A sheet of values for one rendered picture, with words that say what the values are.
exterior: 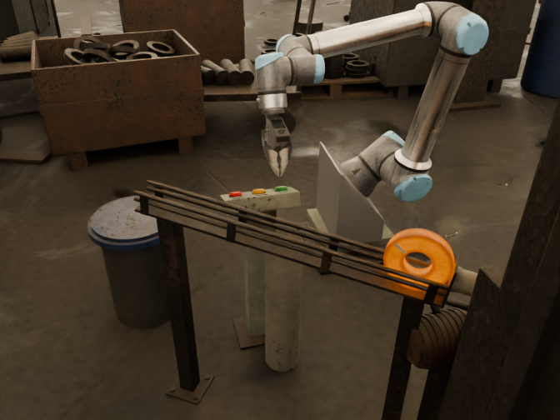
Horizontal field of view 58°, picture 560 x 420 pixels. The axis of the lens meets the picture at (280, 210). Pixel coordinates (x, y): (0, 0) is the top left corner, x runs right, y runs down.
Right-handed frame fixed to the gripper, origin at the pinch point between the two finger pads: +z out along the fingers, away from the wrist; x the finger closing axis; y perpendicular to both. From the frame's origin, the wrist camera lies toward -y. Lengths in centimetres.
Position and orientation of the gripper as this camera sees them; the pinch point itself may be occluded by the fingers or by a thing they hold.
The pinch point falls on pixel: (279, 172)
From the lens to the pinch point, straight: 161.9
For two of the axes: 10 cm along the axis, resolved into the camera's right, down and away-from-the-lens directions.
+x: -9.7, 1.3, -2.3
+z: 0.8, 9.7, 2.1
